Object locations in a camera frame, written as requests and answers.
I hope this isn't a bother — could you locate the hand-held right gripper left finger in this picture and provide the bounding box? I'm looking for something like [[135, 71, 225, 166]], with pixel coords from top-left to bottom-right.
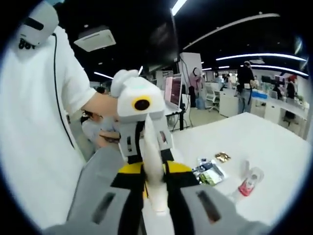
[[43, 163, 147, 235]]

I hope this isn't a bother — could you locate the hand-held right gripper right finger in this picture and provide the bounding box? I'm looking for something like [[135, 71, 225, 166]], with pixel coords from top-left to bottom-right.
[[164, 162, 271, 235]]

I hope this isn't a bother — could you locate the white skincare tube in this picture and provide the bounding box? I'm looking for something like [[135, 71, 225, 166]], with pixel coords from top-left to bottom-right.
[[142, 114, 170, 216]]

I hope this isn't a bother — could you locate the green black skincare packet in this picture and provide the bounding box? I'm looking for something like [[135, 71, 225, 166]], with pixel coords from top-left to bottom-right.
[[192, 161, 228, 187]]

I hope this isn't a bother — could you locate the clear blue skincare sachet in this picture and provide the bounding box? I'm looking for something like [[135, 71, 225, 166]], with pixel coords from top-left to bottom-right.
[[197, 157, 216, 169]]

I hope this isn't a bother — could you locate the gold skincare sachet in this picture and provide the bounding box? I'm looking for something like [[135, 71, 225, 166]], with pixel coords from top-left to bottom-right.
[[214, 151, 232, 164]]

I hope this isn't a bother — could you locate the white skincare bottle red collar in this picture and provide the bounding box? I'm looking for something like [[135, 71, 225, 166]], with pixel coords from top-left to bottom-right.
[[229, 167, 265, 204]]

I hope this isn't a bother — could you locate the small clear-capped skincare bottle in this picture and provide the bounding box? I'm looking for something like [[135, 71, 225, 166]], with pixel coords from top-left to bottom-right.
[[240, 159, 250, 179]]

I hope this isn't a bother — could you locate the black tripod stand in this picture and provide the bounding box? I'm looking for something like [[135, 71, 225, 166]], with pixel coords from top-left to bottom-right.
[[179, 57, 191, 131]]

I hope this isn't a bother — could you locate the white monitor desk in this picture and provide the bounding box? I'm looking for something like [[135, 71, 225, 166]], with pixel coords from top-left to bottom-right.
[[164, 107, 194, 130]]

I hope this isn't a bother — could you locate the computer monitor pink screen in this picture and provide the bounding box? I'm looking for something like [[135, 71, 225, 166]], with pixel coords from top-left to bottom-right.
[[164, 75, 183, 111]]

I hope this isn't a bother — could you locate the light grey chair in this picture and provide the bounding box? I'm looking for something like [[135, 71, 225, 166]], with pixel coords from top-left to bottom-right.
[[69, 146, 124, 216]]

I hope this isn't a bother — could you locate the ceiling air conditioner unit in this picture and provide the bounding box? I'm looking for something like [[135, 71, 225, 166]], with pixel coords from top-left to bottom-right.
[[73, 28, 117, 52]]

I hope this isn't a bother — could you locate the white office chair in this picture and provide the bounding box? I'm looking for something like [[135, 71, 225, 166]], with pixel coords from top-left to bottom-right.
[[204, 88, 221, 113]]

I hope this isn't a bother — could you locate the row of white office desks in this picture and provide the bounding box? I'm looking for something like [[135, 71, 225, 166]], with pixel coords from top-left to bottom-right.
[[218, 87, 309, 140]]

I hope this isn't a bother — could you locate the short ceiling light bar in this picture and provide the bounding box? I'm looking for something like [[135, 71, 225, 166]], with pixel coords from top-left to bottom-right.
[[171, 0, 187, 17]]

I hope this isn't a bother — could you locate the white chest-worn device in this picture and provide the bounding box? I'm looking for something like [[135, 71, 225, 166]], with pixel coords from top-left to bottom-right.
[[17, 2, 60, 50]]

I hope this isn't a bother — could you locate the long ceiling light strip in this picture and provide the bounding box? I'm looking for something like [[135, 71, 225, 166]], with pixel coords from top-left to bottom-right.
[[216, 53, 308, 62], [249, 65, 309, 77]]

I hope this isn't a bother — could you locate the black device cable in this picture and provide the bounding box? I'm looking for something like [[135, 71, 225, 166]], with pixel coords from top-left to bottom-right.
[[52, 33, 75, 149]]

